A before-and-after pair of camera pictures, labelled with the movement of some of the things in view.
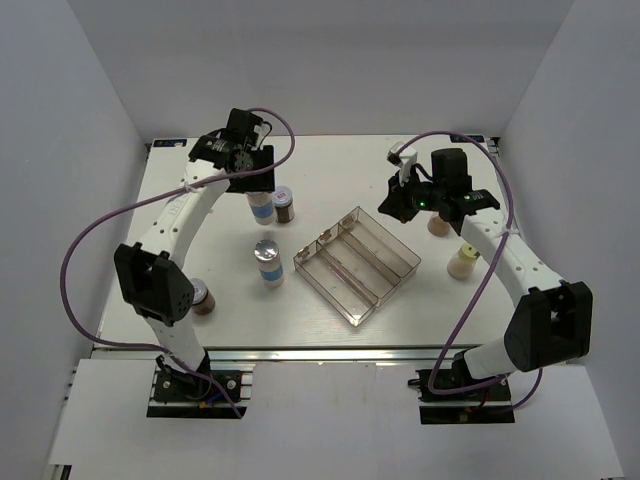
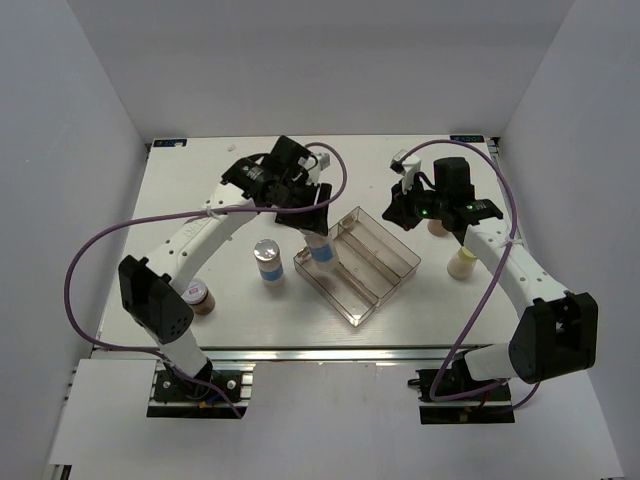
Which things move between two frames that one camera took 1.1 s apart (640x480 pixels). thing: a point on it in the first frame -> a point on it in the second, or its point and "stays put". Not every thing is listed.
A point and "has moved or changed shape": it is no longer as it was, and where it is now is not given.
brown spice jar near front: (203, 300) stays put
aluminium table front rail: (281, 355) stays put
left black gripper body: (257, 182) -> (310, 219)
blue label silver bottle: (269, 263) stays put
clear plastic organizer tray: (356, 264) stays put
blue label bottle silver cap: (262, 204) has moved or changed shape
